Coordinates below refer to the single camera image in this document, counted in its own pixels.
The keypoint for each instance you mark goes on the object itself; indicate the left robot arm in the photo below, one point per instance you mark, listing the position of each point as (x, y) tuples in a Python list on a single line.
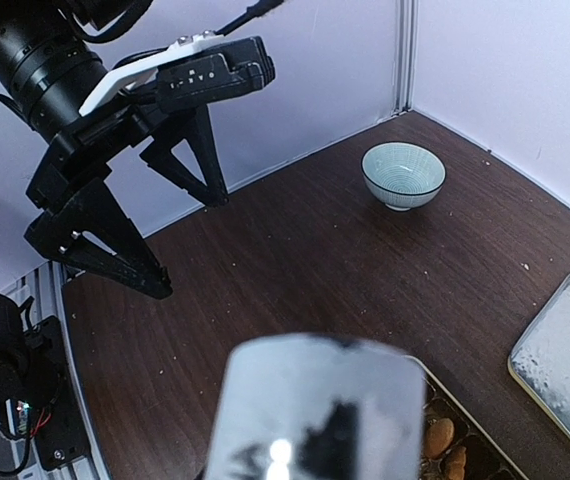
[(47, 71)]

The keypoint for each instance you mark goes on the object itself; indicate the light blue ceramic bowl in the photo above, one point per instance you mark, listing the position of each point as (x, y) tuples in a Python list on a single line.
[(403, 176)]

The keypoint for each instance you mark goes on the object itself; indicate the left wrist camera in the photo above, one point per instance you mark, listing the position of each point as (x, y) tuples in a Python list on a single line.
[(193, 71)]

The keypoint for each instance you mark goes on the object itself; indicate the left aluminium frame post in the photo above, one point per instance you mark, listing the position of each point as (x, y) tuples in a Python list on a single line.
[(405, 55)]

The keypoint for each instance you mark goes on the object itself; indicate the gold cookie tin box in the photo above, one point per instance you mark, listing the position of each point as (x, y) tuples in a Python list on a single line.
[(455, 446)]

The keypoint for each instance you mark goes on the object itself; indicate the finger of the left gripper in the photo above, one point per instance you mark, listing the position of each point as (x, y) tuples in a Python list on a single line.
[(90, 232), (192, 127)]

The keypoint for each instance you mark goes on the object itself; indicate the metal tongs white handle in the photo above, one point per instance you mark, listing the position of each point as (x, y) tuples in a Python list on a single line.
[(313, 406)]

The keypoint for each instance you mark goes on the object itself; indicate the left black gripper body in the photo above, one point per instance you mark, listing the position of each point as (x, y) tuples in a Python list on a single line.
[(80, 152)]

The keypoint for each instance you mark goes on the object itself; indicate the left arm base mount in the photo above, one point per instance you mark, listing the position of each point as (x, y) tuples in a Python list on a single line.
[(37, 403)]

